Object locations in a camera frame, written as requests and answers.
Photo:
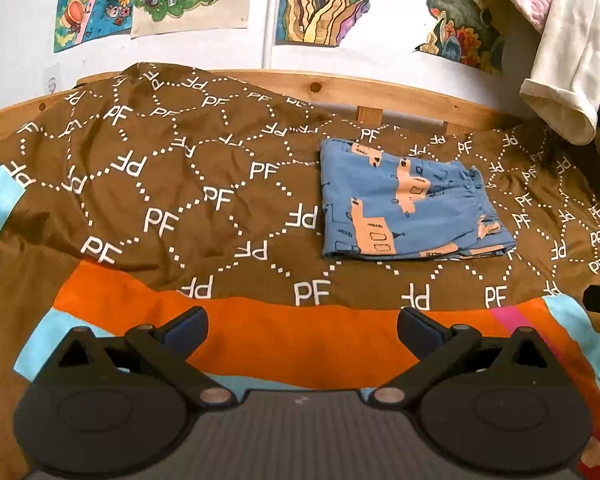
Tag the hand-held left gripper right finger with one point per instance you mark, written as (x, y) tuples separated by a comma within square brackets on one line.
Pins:
[(416, 331)]

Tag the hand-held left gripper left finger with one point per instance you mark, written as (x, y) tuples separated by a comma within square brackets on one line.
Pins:
[(186, 324)]

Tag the blue pants with orange print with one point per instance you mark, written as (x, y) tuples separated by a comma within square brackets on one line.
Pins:
[(405, 200)]

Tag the brown patterned blanket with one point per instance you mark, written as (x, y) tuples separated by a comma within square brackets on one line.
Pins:
[(190, 195)]

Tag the white hanging garment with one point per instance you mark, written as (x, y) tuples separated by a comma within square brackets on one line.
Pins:
[(570, 75)]

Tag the wooden bed frame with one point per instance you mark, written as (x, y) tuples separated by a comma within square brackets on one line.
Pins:
[(325, 90)]

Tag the white wall socket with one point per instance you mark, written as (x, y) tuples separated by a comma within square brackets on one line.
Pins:
[(51, 80)]

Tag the wall poster with dark globe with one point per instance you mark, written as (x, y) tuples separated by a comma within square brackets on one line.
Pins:
[(455, 15)]

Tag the grey wall pipe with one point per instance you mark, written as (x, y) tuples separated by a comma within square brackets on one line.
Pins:
[(271, 15)]

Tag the wall poster with cartoon figures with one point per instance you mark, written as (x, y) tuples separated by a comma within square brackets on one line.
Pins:
[(92, 5)]

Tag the wall poster with purple swirls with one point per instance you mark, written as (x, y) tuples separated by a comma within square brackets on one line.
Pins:
[(330, 0)]

